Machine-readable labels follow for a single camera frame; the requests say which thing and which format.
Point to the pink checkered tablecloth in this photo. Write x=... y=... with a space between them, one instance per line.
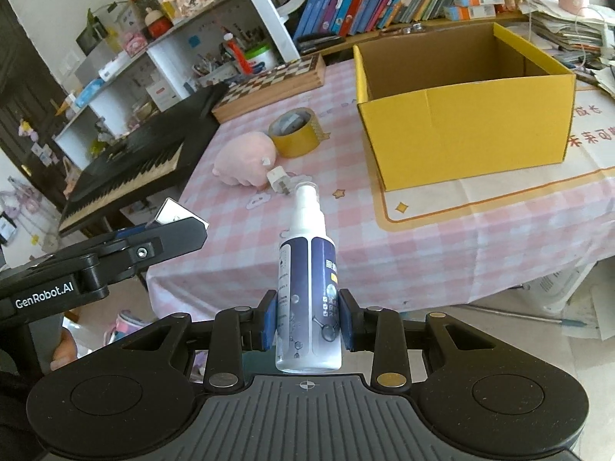
x=429 y=246

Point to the wooden chess board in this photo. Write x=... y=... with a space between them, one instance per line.
x=271 y=86

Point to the orange white box lower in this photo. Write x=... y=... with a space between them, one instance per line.
x=461 y=13

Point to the yellow cardboard box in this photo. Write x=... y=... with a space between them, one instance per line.
x=459 y=102

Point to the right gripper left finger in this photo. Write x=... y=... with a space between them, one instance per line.
x=237 y=331

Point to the white blue spray bottle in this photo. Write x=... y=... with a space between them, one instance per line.
x=308 y=328

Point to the stack of papers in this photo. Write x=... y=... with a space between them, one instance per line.
x=591 y=33

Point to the black stapler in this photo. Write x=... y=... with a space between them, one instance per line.
x=316 y=42

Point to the yellow tape roll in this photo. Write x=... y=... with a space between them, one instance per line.
x=296 y=133

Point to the black keyboard piano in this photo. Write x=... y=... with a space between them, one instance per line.
x=161 y=154

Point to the white green jar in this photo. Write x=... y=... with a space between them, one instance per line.
x=261 y=58

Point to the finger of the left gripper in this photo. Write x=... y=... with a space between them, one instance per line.
x=172 y=232

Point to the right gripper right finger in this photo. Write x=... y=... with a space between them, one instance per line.
x=379 y=331

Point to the pink plush toy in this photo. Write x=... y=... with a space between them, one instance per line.
x=246 y=160

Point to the white bookshelf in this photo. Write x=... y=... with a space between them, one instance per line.
x=112 y=102

